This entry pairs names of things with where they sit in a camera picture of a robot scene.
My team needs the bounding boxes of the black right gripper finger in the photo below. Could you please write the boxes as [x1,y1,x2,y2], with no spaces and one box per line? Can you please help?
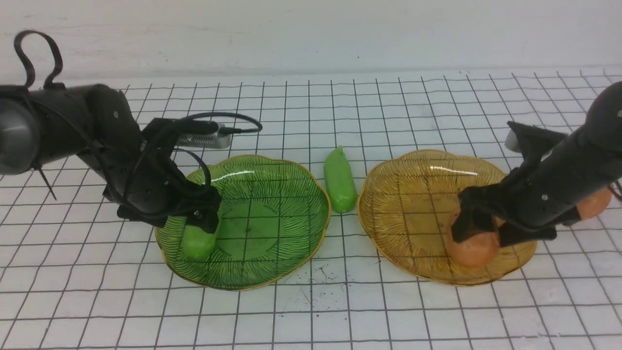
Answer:
[498,225,557,247]
[451,202,496,243]

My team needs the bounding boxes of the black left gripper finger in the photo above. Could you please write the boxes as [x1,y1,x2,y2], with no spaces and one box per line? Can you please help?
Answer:
[192,197,222,233]
[116,205,168,228]

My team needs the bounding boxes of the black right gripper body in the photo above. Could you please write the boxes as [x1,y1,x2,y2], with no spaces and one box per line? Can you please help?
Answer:
[458,182,540,231]

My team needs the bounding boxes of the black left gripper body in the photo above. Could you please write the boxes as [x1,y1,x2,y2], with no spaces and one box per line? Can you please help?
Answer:
[104,119,219,225]

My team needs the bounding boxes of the green cucumber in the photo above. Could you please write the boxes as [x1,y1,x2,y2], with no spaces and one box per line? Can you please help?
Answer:
[181,225,218,261]
[324,146,358,213]

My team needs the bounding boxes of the brown potato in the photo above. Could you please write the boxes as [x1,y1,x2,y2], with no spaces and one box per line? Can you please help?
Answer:
[445,209,500,268]
[576,187,613,221]

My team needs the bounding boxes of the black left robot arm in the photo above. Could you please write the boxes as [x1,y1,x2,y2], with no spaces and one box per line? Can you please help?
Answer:
[1,84,560,247]

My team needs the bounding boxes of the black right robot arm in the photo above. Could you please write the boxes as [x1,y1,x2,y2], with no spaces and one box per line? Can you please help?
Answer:
[451,82,622,247]

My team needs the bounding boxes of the amber glass plate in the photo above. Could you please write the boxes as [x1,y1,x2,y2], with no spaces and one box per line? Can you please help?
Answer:
[357,149,537,286]

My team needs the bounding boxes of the green glass plate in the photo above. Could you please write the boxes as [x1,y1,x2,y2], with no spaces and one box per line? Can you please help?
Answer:
[155,155,331,290]

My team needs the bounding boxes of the white checkered tablecloth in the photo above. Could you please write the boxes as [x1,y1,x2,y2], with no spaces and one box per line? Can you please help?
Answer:
[0,68,621,350]

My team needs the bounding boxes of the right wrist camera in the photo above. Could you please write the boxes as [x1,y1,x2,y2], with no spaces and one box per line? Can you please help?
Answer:
[504,129,521,153]

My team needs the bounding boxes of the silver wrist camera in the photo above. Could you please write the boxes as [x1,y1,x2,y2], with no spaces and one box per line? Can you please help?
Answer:
[175,124,233,149]

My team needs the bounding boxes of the black camera cable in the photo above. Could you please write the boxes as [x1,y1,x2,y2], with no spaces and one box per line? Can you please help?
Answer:
[146,112,263,195]

